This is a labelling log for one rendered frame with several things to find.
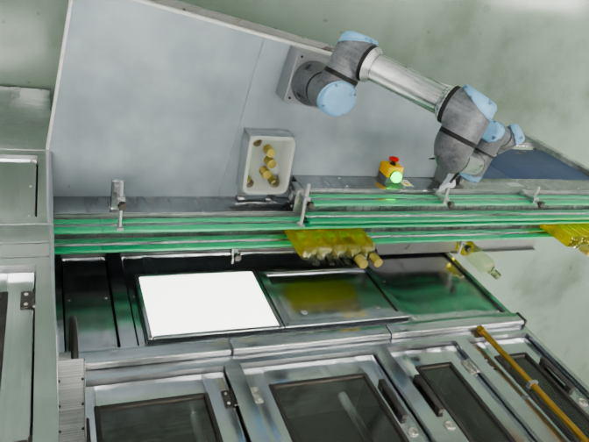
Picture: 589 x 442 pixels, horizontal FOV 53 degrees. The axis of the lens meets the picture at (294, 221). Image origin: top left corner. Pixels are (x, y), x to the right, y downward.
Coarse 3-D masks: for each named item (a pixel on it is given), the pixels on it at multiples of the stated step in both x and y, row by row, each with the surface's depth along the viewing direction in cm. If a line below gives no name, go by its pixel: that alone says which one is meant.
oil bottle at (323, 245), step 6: (312, 234) 216; (318, 234) 217; (318, 240) 213; (324, 240) 214; (318, 246) 210; (324, 246) 210; (330, 246) 211; (318, 252) 210; (324, 252) 210; (330, 252) 211
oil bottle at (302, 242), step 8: (288, 232) 221; (296, 232) 215; (304, 232) 216; (296, 240) 214; (304, 240) 211; (312, 240) 212; (296, 248) 214; (304, 248) 208; (312, 248) 208; (304, 256) 208
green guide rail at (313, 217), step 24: (312, 216) 222; (336, 216) 226; (360, 216) 230; (384, 216) 233; (408, 216) 237; (432, 216) 242; (456, 216) 245; (480, 216) 249; (504, 216) 254; (528, 216) 259; (552, 216) 264; (576, 216) 269
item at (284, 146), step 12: (264, 144) 217; (276, 144) 219; (288, 144) 216; (252, 156) 218; (264, 156) 219; (276, 156) 221; (288, 156) 216; (252, 168) 220; (276, 168) 224; (288, 168) 217; (264, 180) 224; (288, 180) 220; (252, 192) 217; (264, 192) 219; (276, 192) 221
